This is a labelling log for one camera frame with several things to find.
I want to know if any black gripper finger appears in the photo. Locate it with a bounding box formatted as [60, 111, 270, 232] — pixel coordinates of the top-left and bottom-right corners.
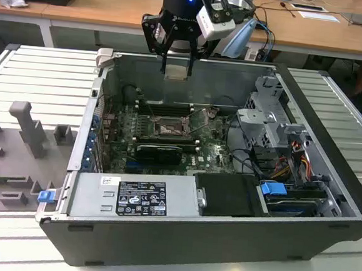
[185, 35, 215, 79]
[138, 11, 179, 76]

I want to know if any silver square CPU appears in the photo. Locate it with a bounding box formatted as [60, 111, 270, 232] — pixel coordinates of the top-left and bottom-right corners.
[164, 63, 189, 81]

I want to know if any metal socket cover frame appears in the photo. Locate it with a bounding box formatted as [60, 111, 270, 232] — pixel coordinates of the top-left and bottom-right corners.
[184, 105, 218, 138]

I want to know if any black RAM slot row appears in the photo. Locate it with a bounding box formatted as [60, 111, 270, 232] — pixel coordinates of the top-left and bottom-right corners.
[134, 131, 197, 150]
[137, 99, 197, 118]

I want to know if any CPU socket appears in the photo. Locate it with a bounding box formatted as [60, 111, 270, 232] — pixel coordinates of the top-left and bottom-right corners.
[149, 116, 193, 140]

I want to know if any long wooden desk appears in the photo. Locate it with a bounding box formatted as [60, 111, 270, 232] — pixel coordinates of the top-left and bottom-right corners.
[0, 0, 362, 61]

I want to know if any grey metal drive cage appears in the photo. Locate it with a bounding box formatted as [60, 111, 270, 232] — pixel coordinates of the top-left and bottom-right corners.
[233, 72, 318, 159]

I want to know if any green motherboard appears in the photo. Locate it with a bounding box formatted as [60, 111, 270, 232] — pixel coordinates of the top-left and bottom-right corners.
[98, 100, 259, 185]

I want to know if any black expansion card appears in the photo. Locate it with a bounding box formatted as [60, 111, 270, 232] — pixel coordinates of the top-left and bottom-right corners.
[134, 143, 183, 166]

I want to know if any white framed tablet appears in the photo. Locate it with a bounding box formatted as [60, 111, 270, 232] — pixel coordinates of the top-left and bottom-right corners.
[289, 3, 328, 13]

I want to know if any white paper sheet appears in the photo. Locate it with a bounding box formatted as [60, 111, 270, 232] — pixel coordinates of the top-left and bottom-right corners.
[297, 10, 341, 23]

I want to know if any hard disk in blue carrier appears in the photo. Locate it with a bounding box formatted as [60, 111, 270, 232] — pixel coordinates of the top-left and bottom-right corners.
[258, 179, 328, 222]

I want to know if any grey power supply unit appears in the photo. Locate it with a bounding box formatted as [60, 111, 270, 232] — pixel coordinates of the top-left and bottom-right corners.
[68, 168, 202, 227]

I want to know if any grey parts rack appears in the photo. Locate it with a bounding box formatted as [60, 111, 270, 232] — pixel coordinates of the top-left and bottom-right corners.
[0, 99, 81, 220]

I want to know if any black open PC case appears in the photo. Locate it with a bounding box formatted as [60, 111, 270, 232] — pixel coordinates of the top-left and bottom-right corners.
[31, 44, 362, 271]

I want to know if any blue plastic case latch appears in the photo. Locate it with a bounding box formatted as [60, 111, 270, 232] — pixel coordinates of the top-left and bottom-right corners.
[37, 189, 55, 204]

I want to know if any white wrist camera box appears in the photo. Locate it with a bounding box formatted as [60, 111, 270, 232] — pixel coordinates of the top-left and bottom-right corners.
[194, 0, 239, 44]

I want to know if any light grey case handle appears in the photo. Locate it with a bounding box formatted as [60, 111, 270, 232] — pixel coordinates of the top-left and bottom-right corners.
[94, 47, 123, 72]

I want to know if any thin wire locking lever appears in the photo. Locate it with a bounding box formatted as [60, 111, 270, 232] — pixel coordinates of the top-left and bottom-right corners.
[146, 102, 158, 122]
[186, 106, 204, 120]

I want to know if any blue cable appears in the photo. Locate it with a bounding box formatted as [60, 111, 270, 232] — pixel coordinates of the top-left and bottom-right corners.
[253, 20, 277, 53]

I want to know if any yellow orange wire bundle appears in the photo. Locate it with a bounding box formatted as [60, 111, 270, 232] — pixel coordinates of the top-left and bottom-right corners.
[271, 142, 316, 184]

